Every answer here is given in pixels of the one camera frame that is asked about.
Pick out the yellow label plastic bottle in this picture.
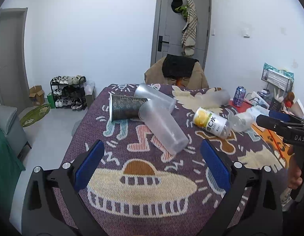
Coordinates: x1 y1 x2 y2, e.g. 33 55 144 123
193 108 232 139

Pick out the black mesh basket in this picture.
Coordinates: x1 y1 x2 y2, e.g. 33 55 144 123
268 96 285 112

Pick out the green oval floor mat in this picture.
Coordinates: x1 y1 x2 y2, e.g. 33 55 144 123
20 104 51 127

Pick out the grey interior door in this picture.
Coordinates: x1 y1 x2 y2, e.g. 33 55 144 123
0 8 31 112

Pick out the person's right hand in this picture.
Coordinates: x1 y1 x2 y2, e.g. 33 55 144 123
287 145 302 190

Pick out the grey sofa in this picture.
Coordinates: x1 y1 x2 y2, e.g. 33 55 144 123
0 105 31 162

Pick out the wire mesh rack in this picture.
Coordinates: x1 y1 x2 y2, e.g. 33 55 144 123
261 63 294 92

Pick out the blue soda can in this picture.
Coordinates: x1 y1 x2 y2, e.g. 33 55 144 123
233 86 246 107

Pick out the frosted clear plastic cup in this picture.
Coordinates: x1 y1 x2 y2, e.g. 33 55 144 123
139 99 189 155

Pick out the black garment on chair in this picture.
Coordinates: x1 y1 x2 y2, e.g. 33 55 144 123
162 54 198 79

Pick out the tan chair with coat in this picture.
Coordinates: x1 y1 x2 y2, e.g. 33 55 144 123
144 56 209 90

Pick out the grey stool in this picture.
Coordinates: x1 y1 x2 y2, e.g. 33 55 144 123
71 119 82 137

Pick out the crumpled clear plastic bottle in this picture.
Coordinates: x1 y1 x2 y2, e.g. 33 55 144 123
230 105 269 133

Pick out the white plastic bag bin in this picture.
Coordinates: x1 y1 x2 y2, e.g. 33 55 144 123
84 80 95 106

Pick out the green blanket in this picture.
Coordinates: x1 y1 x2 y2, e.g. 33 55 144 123
0 130 25 221

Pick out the frosted cup far right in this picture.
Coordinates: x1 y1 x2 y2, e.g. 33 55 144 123
194 89 230 109

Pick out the black hat on door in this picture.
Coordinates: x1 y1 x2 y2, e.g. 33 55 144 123
171 0 183 13

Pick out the dark patterned paper cup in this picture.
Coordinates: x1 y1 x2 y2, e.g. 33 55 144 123
109 94 149 122

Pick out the cardboard box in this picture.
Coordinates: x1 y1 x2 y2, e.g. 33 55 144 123
29 85 45 106

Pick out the grey entrance door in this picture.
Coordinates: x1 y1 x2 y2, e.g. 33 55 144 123
150 0 212 68

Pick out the plaid scarf on door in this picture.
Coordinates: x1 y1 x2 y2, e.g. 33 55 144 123
181 0 198 56

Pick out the purple patterned woven tablecloth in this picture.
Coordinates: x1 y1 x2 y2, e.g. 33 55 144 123
64 84 287 235

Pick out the black shoe rack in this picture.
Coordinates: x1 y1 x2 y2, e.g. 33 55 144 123
50 75 86 111

